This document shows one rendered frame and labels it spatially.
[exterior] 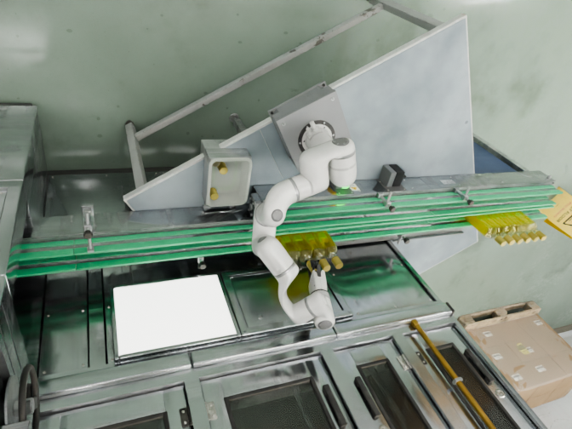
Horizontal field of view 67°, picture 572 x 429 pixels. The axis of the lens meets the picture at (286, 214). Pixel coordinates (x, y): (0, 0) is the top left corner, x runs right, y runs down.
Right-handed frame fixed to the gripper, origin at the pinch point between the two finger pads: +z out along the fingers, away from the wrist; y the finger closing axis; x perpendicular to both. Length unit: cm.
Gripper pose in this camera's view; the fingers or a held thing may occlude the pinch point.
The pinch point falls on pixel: (313, 268)
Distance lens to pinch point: 176.0
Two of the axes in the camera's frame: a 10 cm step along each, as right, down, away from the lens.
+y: 1.6, -8.1, -5.7
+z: -1.0, -5.9, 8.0
